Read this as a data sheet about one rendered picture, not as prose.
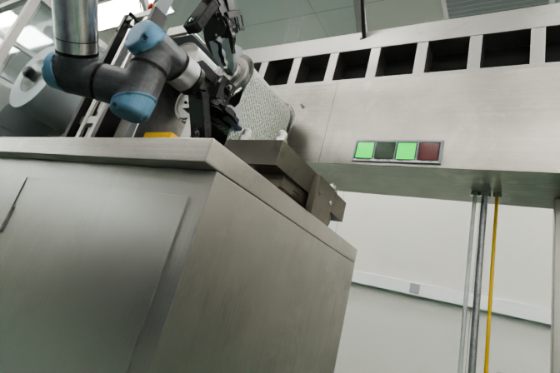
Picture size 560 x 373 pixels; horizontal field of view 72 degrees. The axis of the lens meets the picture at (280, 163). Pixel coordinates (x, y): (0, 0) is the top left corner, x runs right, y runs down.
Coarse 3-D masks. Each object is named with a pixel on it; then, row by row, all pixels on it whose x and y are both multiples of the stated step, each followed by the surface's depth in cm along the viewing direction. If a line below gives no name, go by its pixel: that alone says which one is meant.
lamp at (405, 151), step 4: (400, 144) 109; (404, 144) 109; (408, 144) 108; (412, 144) 108; (416, 144) 107; (400, 148) 109; (404, 148) 108; (408, 148) 108; (412, 148) 107; (400, 152) 108; (404, 152) 108; (408, 152) 107; (412, 152) 106; (396, 156) 108; (400, 156) 108; (404, 156) 107; (408, 156) 107; (412, 156) 106
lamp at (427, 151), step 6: (420, 144) 106; (426, 144) 106; (432, 144) 105; (438, 144) 104; (420, 150) 106; (426, 150) 105; (432, 150) 104; (420, 156) 105; (426, 156) 104; (432, 156) 103
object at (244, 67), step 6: (240, 60) 107; (246, 66) 105; (216, 72) 110; (240, 72) 105; (246, 72) 104; (240, 78) 104; (234, 84) 104; (240, 84) 104; (234, 96) 107; (240, 96) 107; (234, 102) 110
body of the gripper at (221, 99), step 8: (200, 64) 87; (200, 72) 85; (208, 72) 89; (200, 80) 85; (208, 80) 90; (216, 80) 91; (224, 80) 91; (192, 88) 85; (200, 88) 87; (208, 88) 90; (216, 88) 90; (224, 88) 93; (232, 88) 94; (216, 96) 89; (224, 96) 93; (216, 104) 89; (224, 104) 92; (216, 112) 92
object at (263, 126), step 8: (248, 96) 105; (248, 104) 105; (256, 104) 108; (248, 112) 105; (256, 112) 108; (264, 112) 111; (248, 120) 105; (256, 120) 108; (264, 120) 111; (272, 120) 115; (232, 128) 100; (256, 128) 108; (264, 128) 112; (272, 128) 115; (280, 128) 119; (232, 136) 100; (256, 136) 108; (264, 136) 112; (272, 136) 115
